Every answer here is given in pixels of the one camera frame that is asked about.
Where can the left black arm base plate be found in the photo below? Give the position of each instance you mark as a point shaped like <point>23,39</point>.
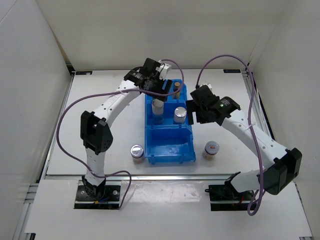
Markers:
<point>110,197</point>

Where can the yellow-label small brown bottle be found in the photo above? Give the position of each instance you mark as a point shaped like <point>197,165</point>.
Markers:
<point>176,88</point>

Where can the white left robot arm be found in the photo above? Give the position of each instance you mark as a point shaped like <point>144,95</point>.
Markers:
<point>95,126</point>

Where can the white-lid spice jar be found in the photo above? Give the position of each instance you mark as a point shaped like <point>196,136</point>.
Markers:
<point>137,153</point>
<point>210,150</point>

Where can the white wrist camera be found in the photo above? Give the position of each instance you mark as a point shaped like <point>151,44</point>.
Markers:
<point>208,85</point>
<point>163,70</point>

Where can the blue three-compartment plastic bin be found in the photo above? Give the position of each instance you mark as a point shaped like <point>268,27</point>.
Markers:
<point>166,142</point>

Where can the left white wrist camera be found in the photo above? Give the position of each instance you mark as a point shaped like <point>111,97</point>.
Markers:
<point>163,70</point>

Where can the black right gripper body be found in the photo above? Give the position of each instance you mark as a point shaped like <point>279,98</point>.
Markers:
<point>201,116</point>

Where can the blue-label silver-lid shaker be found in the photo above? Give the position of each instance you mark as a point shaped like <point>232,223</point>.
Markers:
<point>157,111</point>
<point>180,114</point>

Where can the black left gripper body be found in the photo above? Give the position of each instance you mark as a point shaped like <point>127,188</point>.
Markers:
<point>155,84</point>

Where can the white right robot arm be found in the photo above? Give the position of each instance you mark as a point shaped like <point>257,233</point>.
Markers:
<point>278,165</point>

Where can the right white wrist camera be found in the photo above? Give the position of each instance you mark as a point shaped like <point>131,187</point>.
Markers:
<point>208,85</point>

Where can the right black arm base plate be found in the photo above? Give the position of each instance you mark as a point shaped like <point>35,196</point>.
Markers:
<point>223,197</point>

